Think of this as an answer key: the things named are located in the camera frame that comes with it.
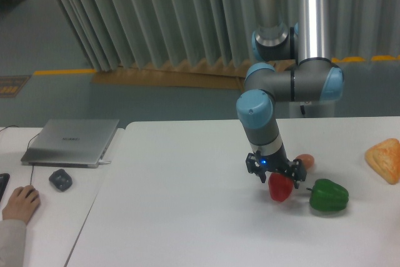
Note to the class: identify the green bell pepper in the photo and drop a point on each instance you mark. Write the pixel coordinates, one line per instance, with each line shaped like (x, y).
(328, 196)

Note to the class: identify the brown egg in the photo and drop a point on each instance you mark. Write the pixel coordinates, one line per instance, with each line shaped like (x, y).
(307, 160)

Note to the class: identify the person's hand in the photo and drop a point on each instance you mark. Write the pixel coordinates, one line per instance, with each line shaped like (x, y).
(18, 208)

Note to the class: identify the brown floor sign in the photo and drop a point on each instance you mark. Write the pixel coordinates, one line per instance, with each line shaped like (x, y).
(11, 85)

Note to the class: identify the black keyboard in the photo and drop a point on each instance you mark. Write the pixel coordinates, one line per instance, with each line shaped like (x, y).
(4, 179)

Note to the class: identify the beige sleeved forearm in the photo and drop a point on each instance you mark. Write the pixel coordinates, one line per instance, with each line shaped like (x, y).
(13, 239)

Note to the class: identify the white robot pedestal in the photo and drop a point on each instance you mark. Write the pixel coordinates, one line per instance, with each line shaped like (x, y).
(312, 109)

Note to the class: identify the silver closed laptop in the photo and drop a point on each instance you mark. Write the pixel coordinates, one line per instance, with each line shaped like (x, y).
(71, 143)

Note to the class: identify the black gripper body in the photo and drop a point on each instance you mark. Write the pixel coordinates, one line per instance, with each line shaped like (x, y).
(277, 162)

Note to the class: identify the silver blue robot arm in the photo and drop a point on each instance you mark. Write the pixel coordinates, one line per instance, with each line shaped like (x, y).
(294, 65)

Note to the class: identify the brown cardboard sheet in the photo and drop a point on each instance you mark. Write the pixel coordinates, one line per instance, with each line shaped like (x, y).
(201, 76)

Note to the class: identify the orange bread loaf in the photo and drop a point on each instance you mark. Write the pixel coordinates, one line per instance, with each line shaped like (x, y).
(384, 159)

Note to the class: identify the grey-green pleated curtain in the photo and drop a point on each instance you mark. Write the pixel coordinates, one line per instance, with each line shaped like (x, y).
(128, 33)

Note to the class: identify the red bell pepper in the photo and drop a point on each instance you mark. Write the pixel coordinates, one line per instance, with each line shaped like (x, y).
(280, 187)

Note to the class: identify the black computer mouse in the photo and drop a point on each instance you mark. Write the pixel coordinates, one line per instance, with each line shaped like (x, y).
(32, 195)

